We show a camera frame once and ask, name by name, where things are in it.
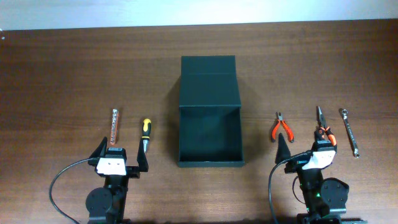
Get dark green open box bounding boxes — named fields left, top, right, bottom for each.
left=178, top=55, right=245, bottom=167

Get yellow black screwdriver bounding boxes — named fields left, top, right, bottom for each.
left=142, top=118, right=152, bottom=153

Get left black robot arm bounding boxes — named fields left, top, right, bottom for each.
left=85, top=136, right=150, bottom=223

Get black camera cable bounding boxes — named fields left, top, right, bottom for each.
left=49, top=157, right=98, bottom=224
left=268, top=151, right=314, bottom=224

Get orange socket bit rail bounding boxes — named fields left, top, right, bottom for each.
left=109, top=108, right=119, bottom=145

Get left black camera cable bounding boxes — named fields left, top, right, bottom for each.
left=49, top=157, right=98, bottom=224

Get small orange-handled cutting pliers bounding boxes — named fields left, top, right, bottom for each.
left=271, top=111, right=295, bottom=144

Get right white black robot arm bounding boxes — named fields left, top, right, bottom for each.
left=270, top=134, right=367, bottom=224

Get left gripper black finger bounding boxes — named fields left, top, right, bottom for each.
left=137, top=139, right=149, bottom=172
left=89, top=137, right=108, bottom=160

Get silver metal wrench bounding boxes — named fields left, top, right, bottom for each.
left=339, top=108, right=360, bottom=158

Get orange black long-nose pliers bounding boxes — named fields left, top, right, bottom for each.
left=316, top=106, right=337, bottom=146

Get right black camera cable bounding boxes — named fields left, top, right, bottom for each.
left=268, top=151, right=314, bottom=224

